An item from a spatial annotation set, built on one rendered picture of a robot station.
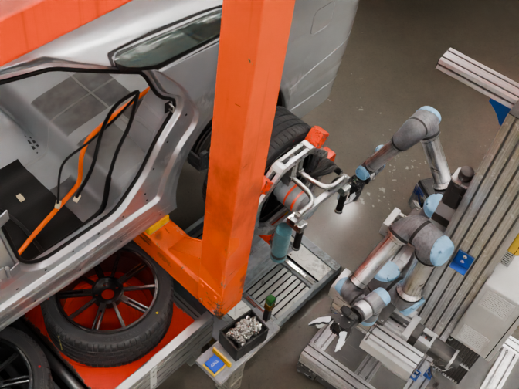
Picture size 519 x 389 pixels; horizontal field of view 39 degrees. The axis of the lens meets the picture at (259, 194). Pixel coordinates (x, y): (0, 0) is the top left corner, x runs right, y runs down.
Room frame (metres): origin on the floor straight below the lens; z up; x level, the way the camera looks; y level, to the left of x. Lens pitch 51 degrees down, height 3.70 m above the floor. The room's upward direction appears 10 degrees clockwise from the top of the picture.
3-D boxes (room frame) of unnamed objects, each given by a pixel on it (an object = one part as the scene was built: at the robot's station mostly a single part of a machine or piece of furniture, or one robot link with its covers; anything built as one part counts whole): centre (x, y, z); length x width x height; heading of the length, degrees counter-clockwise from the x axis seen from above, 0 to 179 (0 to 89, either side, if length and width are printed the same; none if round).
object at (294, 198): (2.32, -0.19, 0.85); 0.21 x 0.14 x 0.14; 55
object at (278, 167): (2.36, -0.13, 0.85); 0.54 x 0.07 x 0.54; 145
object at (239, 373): (1.64, -0.01, 0.21); 0.10 x 0.10 x 0.42; 55
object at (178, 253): (2.04, 0.38, 0.69); 0.52 x 0.17 x 0.35; 55
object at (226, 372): (1.67, -0.03, 0.44); 0.43 x 0.17 x 0.03; 145
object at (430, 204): (2.29, -0.86, 0.98); 0.13 x 0.12 x 0.14; 148
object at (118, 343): (1.82, 0.67, 0.39); 0.66 x 0.66 x 0.24
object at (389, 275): (1.84, -0.62, 0.98); 0.13 x 0.12 x 0.14; 47
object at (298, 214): (2.21, -0.17, 1.03); 0.19 x 0.18 x 0.11; 55
